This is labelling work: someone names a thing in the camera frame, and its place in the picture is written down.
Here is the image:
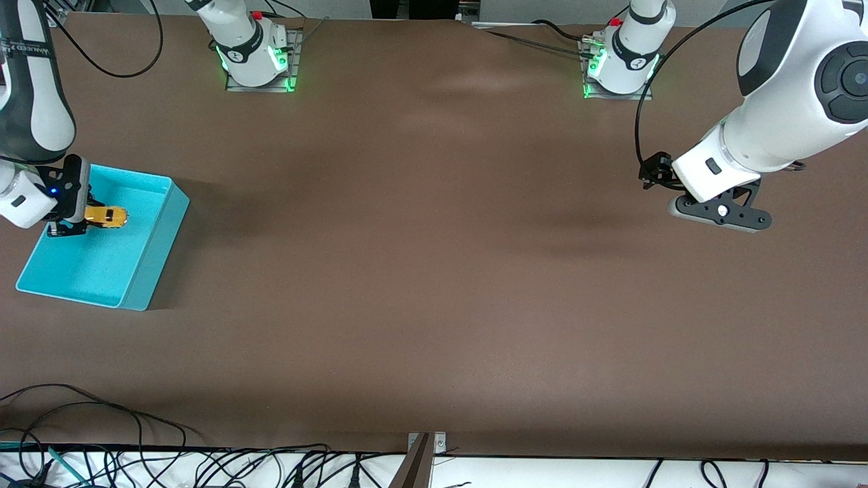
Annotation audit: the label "yellow beetle toy car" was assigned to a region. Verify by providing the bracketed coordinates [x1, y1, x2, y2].
[85, 205, 129, 230]

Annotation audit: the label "turquoise plastic bin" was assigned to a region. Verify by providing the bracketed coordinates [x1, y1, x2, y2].
[15, 163, 191, 312]

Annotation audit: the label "black background object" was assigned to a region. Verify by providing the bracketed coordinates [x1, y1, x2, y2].
[370, 0, 459, 20]

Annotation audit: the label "white lower board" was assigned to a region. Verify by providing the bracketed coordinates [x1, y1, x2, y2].
[0, 446, 868, 488]

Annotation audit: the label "grey metal beam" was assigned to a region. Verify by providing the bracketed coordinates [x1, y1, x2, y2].
[388, 434, 433, 488]

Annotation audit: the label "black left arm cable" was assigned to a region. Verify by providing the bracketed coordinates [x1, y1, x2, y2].
[634, 0, 808, 171]

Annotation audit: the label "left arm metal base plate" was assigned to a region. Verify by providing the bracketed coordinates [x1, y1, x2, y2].
[582, 37, 655, 101]

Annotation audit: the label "black looping right arm cable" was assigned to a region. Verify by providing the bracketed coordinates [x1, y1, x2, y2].
[41, 0, 165, 79]

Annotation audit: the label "black looping floor cable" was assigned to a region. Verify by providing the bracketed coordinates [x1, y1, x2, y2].
[0, 384, 144, 488]

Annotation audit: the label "thin black tabletop cables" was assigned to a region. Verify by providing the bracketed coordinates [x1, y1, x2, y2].
[485, 19, 611, 60]

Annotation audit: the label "thin dark floor cable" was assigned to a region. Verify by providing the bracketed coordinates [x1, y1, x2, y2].
[0, 403, 204, 468]

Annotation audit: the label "teal cable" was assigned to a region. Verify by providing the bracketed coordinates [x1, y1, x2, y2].
[0, 441, 89, 483]

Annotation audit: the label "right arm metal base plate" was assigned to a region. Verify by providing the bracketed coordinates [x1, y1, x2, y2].
[226, 28, 302, 92]

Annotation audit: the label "metal table bracket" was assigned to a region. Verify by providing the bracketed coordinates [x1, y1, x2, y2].
[408, 432, 448, 455]

